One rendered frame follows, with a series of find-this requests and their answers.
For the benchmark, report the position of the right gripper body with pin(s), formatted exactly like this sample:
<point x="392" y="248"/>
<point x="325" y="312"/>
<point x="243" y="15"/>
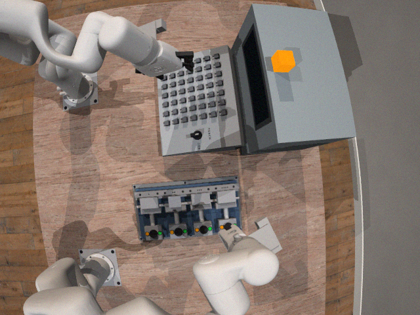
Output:
<point x="226" y="236"/>

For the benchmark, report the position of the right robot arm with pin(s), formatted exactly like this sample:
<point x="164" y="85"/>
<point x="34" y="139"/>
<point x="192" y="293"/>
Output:
<point x="69" y="288"/>

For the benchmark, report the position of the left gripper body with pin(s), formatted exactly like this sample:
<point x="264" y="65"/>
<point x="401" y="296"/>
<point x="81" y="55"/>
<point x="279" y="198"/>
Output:
<point x="164" y="62"/>

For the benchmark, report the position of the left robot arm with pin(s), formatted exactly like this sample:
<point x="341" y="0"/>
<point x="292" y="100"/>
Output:
<point x="26" y="31"/>

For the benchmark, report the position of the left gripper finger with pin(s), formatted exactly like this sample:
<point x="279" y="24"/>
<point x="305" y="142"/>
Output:
<point x="159" y="77"/>
<point x="188" y="58"/>

